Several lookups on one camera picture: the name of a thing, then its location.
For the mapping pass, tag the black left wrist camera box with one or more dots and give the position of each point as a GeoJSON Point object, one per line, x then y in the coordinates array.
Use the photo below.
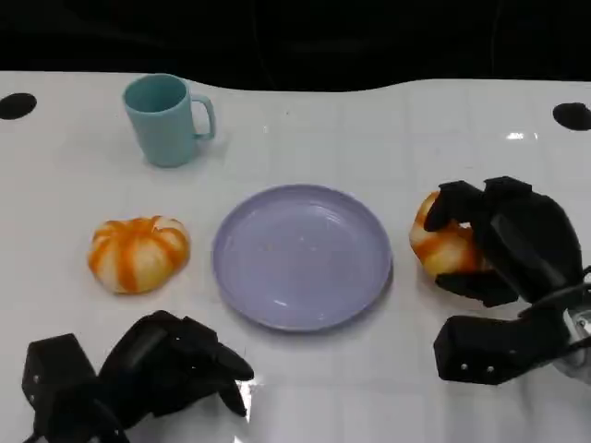
{"type": "Point", "coordinates": [55, 369]}

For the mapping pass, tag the lilac plate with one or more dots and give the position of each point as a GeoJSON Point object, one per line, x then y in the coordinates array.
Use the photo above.
{"type": "Point", "coordinates": [300, 256]}

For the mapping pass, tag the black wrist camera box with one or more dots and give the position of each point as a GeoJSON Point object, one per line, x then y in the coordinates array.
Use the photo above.
{"type": "Point", "coordinates": [489, 350]}
{"type": "Point", "coordinates": [55, 369]}

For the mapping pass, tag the black table grommet hole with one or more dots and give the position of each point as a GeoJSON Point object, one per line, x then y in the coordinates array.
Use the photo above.
{"type": "Point", "coordinates": [572, 115]}
{"type": "Point", "coordinates": [16, 106]}

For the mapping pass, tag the pale green mug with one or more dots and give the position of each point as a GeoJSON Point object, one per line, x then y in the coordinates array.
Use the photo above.
{"type": "Point", "coordinates": [164, 131]}

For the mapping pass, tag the orange and white bread roll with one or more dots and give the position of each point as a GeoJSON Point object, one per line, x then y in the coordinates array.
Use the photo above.
{"type": "Point", "coordinates": [138, 256]}
{"type": "Point", "coordinates": [445, 251]}

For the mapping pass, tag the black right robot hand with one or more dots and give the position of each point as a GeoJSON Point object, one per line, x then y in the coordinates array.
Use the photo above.
{"type": "Point", "coordinates": [531, 240]}

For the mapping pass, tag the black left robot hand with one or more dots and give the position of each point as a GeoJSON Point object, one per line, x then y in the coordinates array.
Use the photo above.
{"type": "Point", "coordinates": [152, 364]}

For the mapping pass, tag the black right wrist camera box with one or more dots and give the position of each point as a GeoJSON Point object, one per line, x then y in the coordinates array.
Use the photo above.
{"type": "Point", "coordinates": [489, 350]}

